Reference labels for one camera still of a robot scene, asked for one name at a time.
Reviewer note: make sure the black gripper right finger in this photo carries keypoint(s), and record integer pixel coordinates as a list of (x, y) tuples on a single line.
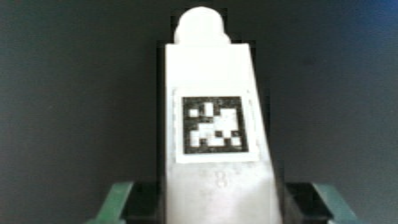
[(313, 205)]

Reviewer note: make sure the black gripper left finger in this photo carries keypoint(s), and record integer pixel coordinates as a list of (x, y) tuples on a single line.
[(130, 204)]

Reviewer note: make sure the white table leg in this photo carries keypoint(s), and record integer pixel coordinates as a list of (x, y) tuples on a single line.
[(221, 190)]

